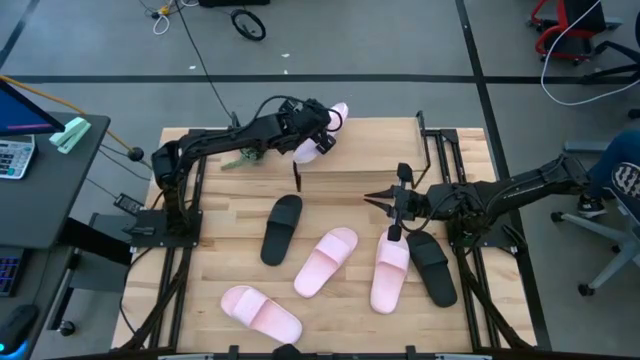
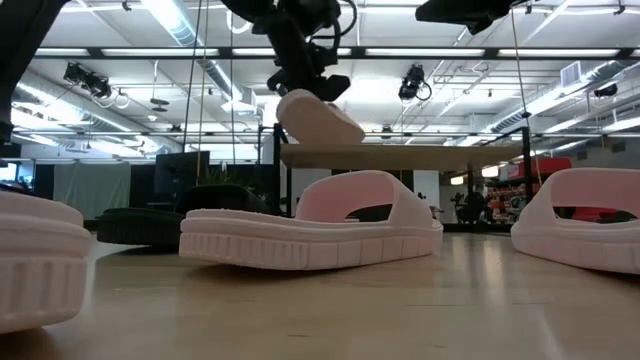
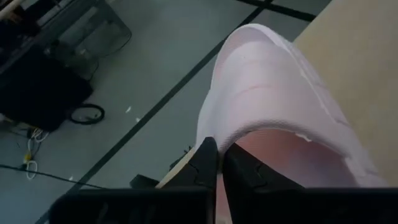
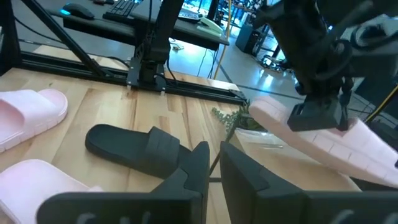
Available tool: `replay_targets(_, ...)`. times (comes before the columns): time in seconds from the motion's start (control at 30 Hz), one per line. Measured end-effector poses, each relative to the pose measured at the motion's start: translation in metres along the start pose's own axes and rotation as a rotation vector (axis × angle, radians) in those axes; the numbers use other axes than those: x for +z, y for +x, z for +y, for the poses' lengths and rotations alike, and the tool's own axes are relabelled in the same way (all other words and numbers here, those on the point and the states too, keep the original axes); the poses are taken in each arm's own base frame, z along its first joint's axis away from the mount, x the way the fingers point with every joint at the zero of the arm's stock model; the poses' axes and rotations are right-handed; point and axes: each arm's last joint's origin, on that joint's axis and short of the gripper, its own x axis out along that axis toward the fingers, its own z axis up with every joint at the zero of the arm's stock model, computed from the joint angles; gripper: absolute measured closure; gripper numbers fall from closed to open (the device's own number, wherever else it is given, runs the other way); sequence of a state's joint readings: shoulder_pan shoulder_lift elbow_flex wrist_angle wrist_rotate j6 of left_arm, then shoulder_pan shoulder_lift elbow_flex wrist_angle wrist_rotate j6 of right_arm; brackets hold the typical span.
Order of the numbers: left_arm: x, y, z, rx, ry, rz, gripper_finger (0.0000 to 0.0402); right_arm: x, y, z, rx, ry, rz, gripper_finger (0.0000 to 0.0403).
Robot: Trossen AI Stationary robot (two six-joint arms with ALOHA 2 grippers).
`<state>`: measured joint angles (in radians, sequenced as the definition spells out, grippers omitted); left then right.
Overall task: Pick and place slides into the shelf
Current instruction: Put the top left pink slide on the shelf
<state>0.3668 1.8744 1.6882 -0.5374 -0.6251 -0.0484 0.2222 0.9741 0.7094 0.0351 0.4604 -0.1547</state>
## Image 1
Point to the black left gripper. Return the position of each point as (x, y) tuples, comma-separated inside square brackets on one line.
[(305, 120)]

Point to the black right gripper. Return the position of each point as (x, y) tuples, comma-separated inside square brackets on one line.
[(412, 205)]

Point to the pink slide sandal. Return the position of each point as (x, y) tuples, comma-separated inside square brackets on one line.
[(260, 312), (389, 280), (304, 152), (325, 262)]

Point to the wooden shelf with black frame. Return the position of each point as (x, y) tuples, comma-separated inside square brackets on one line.
[(375, 145)]

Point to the black slide sandal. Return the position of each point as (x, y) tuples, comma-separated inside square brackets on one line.
[(280, 232), (432, 270)]

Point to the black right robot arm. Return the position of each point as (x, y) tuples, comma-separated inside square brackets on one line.
[(500, 192)]

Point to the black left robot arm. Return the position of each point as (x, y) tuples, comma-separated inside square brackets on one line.
[(225, 137)]

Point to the small green plant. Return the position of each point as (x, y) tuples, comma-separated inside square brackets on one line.
[(245, 157)]

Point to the black round knob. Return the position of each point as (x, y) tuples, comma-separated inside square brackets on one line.
[(135, 153)]

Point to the yellow plug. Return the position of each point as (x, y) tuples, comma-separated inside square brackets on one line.
[(164, 9)]

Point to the black power adapter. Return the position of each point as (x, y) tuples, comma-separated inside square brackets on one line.
[(129, 204)]

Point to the person's shoe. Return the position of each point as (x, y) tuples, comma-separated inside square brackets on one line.
[(591, 206)]

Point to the grey floor bar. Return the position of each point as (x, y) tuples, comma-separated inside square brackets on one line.
[(585, 146)]

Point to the person's leg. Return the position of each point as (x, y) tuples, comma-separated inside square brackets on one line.
[(610, 160)]

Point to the mint green stapler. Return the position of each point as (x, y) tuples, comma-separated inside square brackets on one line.
[(70, 134)]

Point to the grey office chair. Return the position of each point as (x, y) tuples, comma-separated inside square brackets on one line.
[(625, 245)]

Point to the red and black chair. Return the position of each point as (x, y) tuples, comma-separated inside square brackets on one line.
[(575, 45)]

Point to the black chair base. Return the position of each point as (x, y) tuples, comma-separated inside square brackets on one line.
[(615, 70)]

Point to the black desk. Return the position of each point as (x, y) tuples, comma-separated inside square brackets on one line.
[(50, 200)]

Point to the computer monitor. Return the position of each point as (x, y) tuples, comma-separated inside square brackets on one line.
[(20, 115)]

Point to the grey calculator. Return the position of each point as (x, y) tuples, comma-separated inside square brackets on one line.
[(15, 157)]

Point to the black desk caster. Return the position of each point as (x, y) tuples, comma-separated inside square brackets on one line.
[(66, 328)]

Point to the backlit keyboard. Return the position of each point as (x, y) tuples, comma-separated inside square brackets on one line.
[(9, 272)]

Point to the black computer mouse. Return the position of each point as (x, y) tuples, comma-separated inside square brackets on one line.
[(17, 325)]

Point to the black metal table frame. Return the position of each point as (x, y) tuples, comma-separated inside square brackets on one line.
[(449, 134)]

